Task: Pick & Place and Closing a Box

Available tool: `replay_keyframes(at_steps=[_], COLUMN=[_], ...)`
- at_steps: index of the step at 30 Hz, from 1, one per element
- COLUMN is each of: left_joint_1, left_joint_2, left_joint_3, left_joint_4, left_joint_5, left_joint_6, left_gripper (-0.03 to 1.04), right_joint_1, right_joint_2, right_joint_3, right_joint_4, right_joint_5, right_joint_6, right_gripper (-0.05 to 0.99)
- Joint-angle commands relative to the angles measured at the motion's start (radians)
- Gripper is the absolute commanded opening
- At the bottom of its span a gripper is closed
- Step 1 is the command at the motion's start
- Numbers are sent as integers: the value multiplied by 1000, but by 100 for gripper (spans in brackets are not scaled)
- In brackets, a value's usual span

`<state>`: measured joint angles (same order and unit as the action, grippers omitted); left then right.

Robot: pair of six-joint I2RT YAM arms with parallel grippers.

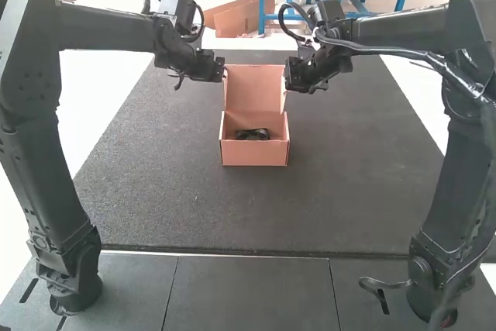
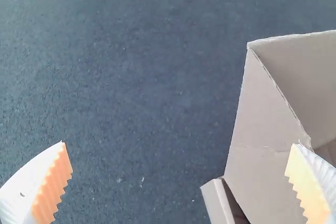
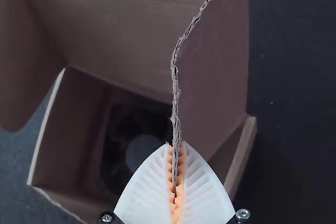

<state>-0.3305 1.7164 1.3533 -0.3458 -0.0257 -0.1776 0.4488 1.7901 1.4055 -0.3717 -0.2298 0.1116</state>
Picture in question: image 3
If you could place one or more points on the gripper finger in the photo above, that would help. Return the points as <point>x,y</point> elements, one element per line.
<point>147,190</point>
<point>204,195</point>

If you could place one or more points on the black square fan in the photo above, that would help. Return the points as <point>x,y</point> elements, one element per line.
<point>118,129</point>

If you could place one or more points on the cardboard box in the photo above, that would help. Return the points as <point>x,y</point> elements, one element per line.
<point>105,37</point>

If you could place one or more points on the black mat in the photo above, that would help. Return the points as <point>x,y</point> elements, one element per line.
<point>288,77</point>

